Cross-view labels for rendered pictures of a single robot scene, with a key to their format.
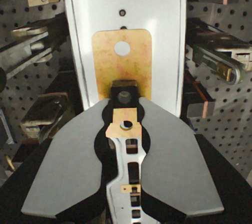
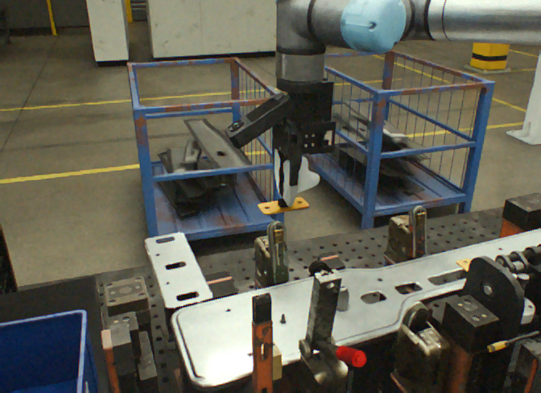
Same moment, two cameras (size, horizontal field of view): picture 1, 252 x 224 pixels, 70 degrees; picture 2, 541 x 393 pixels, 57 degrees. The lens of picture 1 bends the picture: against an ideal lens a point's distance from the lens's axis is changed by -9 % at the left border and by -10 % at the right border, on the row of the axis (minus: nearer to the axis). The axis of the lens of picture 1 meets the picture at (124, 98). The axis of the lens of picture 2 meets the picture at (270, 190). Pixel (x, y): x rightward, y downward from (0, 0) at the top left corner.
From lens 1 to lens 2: 0.79 m
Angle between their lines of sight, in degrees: 60
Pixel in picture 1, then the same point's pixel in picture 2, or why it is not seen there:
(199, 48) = (274, 272)
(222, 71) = (278, 236)
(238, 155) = not seen: hidden behind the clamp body
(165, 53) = (291, 291)
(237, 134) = (373, 260)
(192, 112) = (336, 263)
